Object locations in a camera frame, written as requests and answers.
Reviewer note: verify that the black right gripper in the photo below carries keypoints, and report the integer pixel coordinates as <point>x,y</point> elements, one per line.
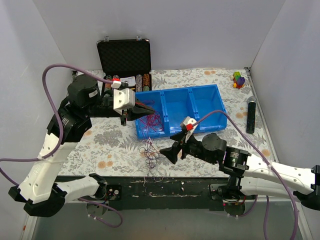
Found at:
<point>182,146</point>

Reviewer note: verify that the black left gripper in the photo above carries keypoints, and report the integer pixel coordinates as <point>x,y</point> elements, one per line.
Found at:
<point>125,115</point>

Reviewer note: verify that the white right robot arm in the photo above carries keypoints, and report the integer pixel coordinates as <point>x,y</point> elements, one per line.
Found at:
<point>249,174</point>

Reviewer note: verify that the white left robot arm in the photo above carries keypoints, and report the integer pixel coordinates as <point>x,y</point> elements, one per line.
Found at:
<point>41,194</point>

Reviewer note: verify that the black poker chip case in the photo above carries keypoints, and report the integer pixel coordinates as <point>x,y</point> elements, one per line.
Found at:
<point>127,58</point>

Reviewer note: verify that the blue three-compartment plastic bin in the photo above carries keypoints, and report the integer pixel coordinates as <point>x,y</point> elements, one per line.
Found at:
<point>173,105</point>

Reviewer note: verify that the black handheld microphone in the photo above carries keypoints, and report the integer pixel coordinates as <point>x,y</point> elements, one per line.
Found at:
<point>251,115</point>

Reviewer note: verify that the colourful toy block train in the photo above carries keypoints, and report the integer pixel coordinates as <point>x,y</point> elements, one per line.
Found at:
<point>238,80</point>

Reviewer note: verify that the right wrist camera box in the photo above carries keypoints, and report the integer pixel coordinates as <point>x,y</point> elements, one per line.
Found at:
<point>188,126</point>

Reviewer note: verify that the black metal base rail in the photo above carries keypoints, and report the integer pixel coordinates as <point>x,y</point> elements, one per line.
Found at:
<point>161,193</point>

